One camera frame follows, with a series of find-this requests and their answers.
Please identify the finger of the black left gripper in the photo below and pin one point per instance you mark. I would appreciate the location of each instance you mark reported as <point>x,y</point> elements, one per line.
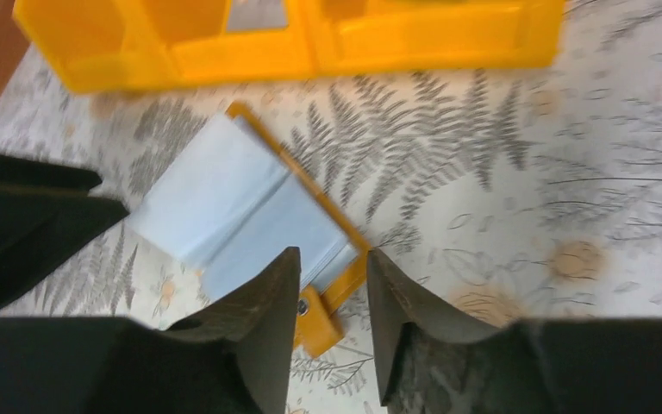
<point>41,228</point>
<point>17,171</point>

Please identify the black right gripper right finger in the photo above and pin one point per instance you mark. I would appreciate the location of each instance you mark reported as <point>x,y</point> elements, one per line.
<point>431,357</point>

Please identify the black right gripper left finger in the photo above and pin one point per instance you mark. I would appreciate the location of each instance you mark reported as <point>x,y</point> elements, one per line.
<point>230,357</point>

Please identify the yellow leather card holder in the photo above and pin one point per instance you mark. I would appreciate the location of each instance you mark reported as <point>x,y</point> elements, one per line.
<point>232,200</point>

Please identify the yellow left bin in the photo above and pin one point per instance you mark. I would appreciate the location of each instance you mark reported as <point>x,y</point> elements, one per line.
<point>97,46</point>

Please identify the yellow bin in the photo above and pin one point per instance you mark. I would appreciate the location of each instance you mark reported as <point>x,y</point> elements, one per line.
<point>97,46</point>
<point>354,37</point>
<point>193,44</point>

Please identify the floral patterned table mat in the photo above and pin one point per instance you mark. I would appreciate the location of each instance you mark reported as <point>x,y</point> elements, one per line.
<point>509,193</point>

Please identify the yellow middle bin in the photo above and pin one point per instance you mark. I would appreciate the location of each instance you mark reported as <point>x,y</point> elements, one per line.
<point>193,44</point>

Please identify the yellow right bin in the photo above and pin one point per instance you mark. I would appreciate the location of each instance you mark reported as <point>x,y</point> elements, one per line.
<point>354,37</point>

